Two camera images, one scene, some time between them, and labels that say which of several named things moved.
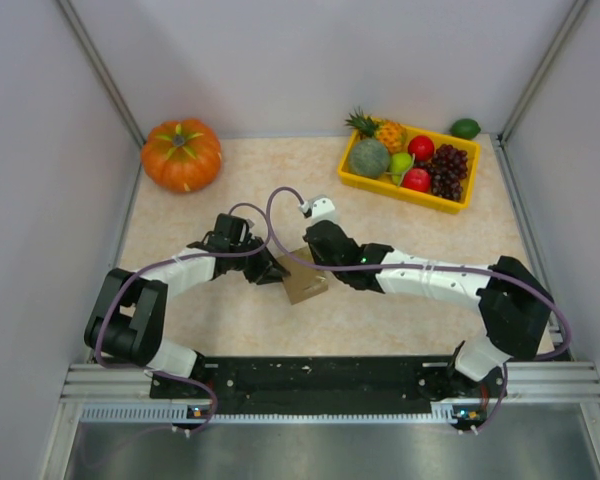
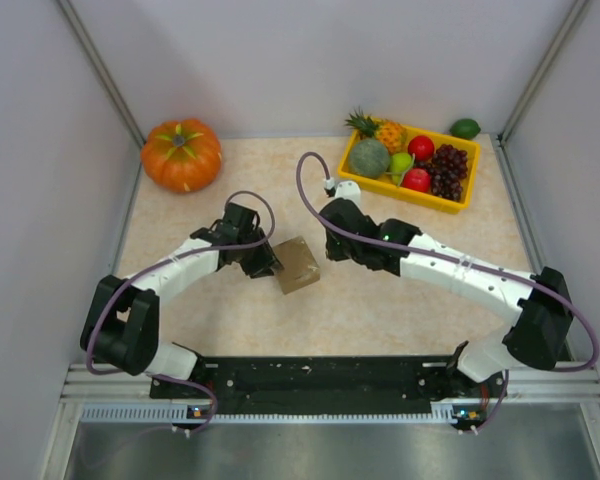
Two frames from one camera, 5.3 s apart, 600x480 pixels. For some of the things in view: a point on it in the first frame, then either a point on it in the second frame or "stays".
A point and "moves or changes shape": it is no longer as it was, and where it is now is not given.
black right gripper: x=315 y=254 → x=334 y=252
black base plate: x=316 y=383 stays
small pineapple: x=391 y=133 stays
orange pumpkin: x=182 y=156 stays
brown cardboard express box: x=304 y=280 moves or changes shape
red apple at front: x=417 y=179 stays
